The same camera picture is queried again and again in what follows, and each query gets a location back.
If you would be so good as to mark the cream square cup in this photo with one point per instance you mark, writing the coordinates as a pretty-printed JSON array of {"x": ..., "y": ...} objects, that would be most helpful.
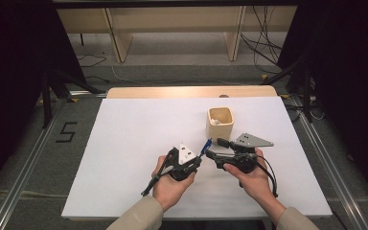
[{"x": 218, "y": 131}]

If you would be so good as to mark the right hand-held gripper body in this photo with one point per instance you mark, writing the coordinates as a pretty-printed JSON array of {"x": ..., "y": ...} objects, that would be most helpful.
[{"x": 242, "y": 158}]

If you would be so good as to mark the light wooden bench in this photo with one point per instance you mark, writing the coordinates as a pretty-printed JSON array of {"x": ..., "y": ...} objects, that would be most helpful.
[{"x": 172, "y": 19}]

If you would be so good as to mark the person's left hand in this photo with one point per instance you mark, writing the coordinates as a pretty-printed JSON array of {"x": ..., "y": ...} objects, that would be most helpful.
[{"x": 167, "y": 190}]

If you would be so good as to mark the wooden table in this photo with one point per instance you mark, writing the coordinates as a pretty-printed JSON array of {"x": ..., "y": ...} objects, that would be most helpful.
[{"x": 172, "y": 92}]

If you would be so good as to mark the white table board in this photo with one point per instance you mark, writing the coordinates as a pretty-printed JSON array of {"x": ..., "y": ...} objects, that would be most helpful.
[{"x": 124, "y": 127}]

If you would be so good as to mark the metal floor rail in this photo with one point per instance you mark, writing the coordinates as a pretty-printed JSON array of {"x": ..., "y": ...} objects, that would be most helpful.
[
  {"x": 335, "y": 179},
  {"x": 16, "y": 191}
]

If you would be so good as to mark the person's right hand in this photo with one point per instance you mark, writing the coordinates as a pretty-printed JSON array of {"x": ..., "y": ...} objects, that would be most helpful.
[{"x": 257, "y": 185}]

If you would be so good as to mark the black metal stand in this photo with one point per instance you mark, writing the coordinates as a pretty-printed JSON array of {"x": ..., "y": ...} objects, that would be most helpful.
[
  {"x": 306, "y": 96},
  {"x": 47, "y": 99}
]

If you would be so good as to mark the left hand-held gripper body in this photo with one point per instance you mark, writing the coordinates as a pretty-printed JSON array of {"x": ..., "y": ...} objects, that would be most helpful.
[{"x": 185, "y": 155}]

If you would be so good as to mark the blue ballpoint pen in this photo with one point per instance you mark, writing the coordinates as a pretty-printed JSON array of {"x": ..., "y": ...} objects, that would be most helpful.
[{"x": 207, "y": 146}]

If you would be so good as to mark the dark curtain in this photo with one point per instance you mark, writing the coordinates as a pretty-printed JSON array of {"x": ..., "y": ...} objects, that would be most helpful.
[
  {"x": 12, "y": 80},
  {"x": 351, "y": 80}
]

